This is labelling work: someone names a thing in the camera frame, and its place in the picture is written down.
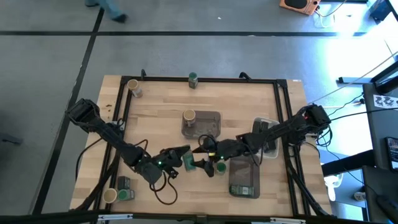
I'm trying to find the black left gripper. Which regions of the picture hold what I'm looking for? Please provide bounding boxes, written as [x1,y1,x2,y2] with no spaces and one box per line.
[154,145,191,180]

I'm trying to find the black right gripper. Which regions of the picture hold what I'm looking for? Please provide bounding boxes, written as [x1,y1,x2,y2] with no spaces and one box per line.
[192,136,251,178]

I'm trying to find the brown translucent plastic bin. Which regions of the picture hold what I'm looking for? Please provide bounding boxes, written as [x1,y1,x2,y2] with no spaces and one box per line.
[228,154,261,199]

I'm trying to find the white plastic bin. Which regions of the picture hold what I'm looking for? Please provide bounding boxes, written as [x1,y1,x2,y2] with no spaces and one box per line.
[250,116,280,159]

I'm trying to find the grey translucent plastic bin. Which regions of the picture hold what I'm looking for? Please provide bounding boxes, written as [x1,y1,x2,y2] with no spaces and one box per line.
[181,110,222,140]

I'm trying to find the white floor object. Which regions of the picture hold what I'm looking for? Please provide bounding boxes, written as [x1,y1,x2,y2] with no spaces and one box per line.
[323,173,345,202]

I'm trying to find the black desk leg beam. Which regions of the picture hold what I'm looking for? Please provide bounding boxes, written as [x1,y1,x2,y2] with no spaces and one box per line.
[322,149,376,177]

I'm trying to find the person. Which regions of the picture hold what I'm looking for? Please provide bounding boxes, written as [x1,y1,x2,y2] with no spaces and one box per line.
[84,0,129,24]

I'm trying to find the dark grey desk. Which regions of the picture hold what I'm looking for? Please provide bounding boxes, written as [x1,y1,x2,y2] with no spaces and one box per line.
[361,166,398,224]

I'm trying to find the black stand foot bar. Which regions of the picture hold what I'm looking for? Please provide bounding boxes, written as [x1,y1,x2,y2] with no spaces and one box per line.
[338,76,376,85]

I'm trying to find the black desk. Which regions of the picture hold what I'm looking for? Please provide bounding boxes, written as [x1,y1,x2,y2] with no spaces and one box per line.
[362,60,398,170]

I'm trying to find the orange device with black disc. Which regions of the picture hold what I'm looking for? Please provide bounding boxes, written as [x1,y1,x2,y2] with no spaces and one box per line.
[279,0,322,16]

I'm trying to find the black phone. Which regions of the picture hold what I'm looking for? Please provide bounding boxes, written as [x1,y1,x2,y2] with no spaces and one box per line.
[384,136,398,174]

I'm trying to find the white paper with black print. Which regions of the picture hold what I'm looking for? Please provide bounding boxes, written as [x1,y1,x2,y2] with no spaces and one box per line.
[373,94,398,110]

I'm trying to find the blue box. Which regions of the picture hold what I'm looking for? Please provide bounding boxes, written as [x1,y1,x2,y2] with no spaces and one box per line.
[369,0,393,22]

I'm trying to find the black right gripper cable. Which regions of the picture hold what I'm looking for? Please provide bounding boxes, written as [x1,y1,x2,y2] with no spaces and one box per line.
[198,133,219,150]

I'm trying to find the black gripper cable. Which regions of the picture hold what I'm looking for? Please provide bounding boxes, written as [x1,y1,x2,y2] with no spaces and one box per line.
[149,169,178,206]
[198,133,219,150]

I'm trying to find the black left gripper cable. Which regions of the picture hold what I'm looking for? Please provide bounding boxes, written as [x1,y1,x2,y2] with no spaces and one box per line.
[149,169,178,206]

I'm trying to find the black left cable bundle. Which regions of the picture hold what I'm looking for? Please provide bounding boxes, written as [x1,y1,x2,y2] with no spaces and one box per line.
[73,146,122,212]

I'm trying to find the black cable bundle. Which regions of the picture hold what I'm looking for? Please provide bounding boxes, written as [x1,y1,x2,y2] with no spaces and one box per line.
[285,163,333,218]
[73,146,122,212]

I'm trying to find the black metal table frame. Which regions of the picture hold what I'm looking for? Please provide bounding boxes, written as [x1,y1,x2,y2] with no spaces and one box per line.
[91,74,315,217]

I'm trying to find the silver rig bracket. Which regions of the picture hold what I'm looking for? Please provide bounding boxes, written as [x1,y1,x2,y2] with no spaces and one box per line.
[269,217,307,224]
[97,213,134,222]

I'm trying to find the black floor cable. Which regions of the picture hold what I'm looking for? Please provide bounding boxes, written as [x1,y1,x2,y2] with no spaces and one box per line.
[75,136,105,183]

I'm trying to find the black right cable bundle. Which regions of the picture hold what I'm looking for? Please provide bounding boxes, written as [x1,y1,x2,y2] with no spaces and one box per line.
[285,163,333,218]

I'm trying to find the black right base cables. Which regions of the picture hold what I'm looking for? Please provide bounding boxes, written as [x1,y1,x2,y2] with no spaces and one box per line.
[313,129,334,149]

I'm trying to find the long pale floor cable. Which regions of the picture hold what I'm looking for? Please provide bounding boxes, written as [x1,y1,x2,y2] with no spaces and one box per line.
[307,49,398,106]

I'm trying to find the black camera rig bar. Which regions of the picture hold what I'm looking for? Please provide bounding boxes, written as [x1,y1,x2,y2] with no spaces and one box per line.
[0,210,398,224]

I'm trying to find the white device cable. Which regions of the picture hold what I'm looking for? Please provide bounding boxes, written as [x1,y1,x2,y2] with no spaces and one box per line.
[315,7,336,29]

